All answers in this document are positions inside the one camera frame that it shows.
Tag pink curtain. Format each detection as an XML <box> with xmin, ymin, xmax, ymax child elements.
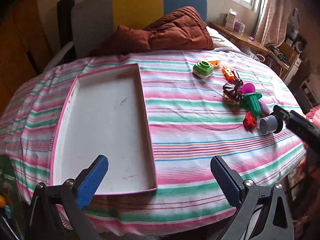
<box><xmin>255</xmin><ymin>0</ymin><xmax>292</xmax><ymax>47</ymax></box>

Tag striped bed cover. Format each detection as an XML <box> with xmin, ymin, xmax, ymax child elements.
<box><xmin>1</xmin><ymin>50</ymin><xmax>305</xmax><ymax>236</ymax></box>

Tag white carton box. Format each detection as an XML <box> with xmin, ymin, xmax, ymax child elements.
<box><xmin>225</xmin><ymin>9</ymin><xmax>237</xmax><ymax>30</ymax></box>

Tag green plastic holder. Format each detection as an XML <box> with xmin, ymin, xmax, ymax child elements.
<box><xmin>242</xmin><ymin>92</ymin><xmax>262</xmax><ymax>117</ymax></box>

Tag wooden side table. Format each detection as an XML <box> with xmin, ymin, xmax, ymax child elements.
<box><xmin>207</xmin><ymin>22</ymin><xmax>270</xmax><ymax>55</ymax></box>

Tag red toy block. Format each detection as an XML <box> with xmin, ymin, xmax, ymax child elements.
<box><xmin>242</xmin><ymin>111</ymin><xmax>257</xmax><ymax>131</ymax></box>

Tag red cylindrical toy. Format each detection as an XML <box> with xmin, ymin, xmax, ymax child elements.
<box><xmin>233</xmin><ymin>70</ymin><xmax>244</xmax><ymax>86</ymax></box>

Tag green plug-in device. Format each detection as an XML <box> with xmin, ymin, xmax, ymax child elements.
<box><xmin>193</xmin><ymin>61</ymin><xmax>214</xmax><ymax>79</ymax></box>

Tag dark brown flower ornament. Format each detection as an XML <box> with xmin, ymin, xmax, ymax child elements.
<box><xmin>222</xmin><ymin>83</ymin><xmax>244</xmax><ymax>104</ymax></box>

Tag rust brown quilted blanket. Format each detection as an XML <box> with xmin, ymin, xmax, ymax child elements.
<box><xmin>91</xmin><ymin>7</ymin><xmax>215</xmax><ymax>56</ymax></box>

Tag magenta plastic cone toy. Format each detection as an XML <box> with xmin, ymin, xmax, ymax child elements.
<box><xmin>240</xmin><ymin>83</ymin><xmax>255</xmax><ymax>94</ymax></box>

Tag pink rimmed white tray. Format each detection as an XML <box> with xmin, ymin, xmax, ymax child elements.
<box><xmin>50</xmin><ymin>64</ymin><xmax>157</xmax><ymax>195</ymax></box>

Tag purple small box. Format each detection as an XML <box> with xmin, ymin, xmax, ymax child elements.
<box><xmin>233</xmin><ymin>20</ymin><xmax>245</xmax><ymax>33</ymax></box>

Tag purple egg-shaped case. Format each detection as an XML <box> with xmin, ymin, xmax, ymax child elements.
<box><xmin>258</xmin><ymin>99</ymin><xmax>271</xmax><ymax>117</ymax></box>

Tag grey yellow blue headboard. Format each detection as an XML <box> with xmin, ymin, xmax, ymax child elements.
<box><xmin>71</xmin><ymin>0</ymin><xmax>208</xmax><ymax>59</ymax></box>

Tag orange linked cubes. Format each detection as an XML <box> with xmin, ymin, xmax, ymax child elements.
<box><xmin>221</xmin><ymin>66</ymin><xmax>235</xmax><ymax>83</ymax></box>

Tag yellow orange plastic tool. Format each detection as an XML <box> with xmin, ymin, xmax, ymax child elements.
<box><xmin>208</xmin><ymin>60</ymin><xmax>221</xmax><ymax>67</ymax></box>

